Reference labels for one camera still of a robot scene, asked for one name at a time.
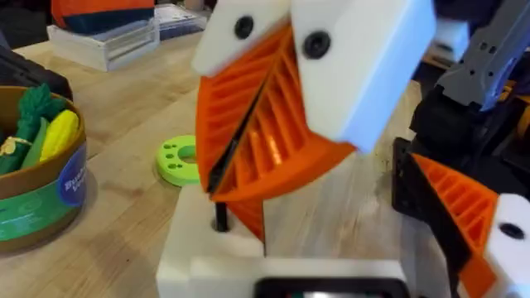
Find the clear plastic case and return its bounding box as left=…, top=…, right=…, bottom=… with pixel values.
left=155, top=2, right=208, bottom=41

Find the black case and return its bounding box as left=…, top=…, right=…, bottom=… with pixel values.
left=0, top=31, right=74, bottom=101

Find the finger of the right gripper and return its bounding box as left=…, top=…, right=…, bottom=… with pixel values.
left=209, top=0, right=436, bottom=204
left=191, top=0, right=292, bottom=192

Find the black screw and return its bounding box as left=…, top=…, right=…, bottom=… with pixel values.
left=214, top=200, right=230, bottom=233

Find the brown tub with toys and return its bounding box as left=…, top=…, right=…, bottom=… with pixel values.
left=0, top=82, right=89, bottom=254

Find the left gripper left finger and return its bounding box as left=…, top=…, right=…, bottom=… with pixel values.
left=156, top=181, right=267, bottom=298

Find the green disc with holes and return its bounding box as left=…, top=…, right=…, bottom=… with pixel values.
left=155, top=134, right=200, bottom=188

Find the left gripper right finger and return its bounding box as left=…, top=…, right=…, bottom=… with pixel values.
left=392, top=138, right=530, bottom=298

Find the white flat box stack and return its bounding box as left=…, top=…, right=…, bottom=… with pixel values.
left=46, top=18, right=161, bottom=73

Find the orange and dark blue bag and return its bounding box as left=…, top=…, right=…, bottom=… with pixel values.
left=51, top=0, right=157, bottom=35

